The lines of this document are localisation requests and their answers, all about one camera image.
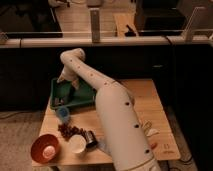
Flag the red bowl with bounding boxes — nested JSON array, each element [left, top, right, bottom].
[[31, 134, 60, 164]]

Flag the yellow banana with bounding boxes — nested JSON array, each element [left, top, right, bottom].
[[142, 121, 159, 137]]

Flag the blue plastic cup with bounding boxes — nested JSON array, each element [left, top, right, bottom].
[[56, 106, 70, 123]]

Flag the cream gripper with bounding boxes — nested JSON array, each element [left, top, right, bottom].
[[57, 68, 79, 90]]

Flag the white cup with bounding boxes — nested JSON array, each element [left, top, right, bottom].
[[69, 135, 86, 155]]

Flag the grey vertical post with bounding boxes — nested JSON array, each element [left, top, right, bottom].
[[90, 8, 100, 43]]

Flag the bunch of red grapes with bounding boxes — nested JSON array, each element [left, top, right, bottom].
[[58, 124, 85, 141]]

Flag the black metal can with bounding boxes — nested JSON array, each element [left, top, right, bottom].
[[85, 131, 98, 148]]

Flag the white horizontal rail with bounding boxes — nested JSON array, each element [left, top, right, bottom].
[[0, 35, 213, 49]]

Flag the dark green brush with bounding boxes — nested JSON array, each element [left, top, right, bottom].
[[54, 81, 75, 106]]

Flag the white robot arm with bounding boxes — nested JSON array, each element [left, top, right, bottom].
[[58, 48, 161, 171]]

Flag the black object on far table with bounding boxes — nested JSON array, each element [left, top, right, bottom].
[[125, 25, 136, 37]]

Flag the orange carrot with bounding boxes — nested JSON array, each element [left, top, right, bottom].
[[150, 142, 157, 149]]

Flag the white egg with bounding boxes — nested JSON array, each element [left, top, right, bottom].
[[42, 146, 56, 159]]

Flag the white slanted bracket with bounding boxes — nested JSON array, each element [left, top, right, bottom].
[[182, 6, 206, 42]]

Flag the blue grey cloth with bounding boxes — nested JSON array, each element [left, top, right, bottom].
[[98, 138, 110, 155]]

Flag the green plastic tray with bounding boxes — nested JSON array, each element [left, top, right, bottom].
[[50, 78, 96, 110]]

